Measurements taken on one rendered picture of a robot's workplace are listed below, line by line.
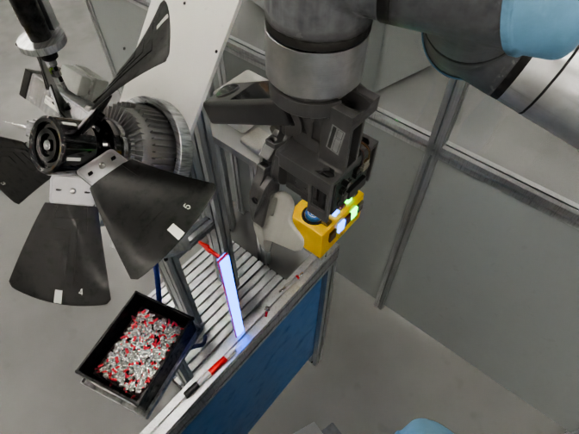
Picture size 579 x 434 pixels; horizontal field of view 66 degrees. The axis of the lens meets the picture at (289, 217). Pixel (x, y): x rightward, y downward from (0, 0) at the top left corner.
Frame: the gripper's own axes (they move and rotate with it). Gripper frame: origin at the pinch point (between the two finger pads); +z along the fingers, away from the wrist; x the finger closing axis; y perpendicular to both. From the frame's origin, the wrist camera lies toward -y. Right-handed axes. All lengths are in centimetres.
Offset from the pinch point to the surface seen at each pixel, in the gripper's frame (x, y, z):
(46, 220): -13, -56, 36
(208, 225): 29, -60, 86
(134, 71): 10.3, -44.2, 5.8
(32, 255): -20, -56, 42
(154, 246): -5.5, -26.7, 26.4
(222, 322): 19, -50, 136
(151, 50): 14.0, -43.4, 3.2
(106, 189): -3, -43, 25
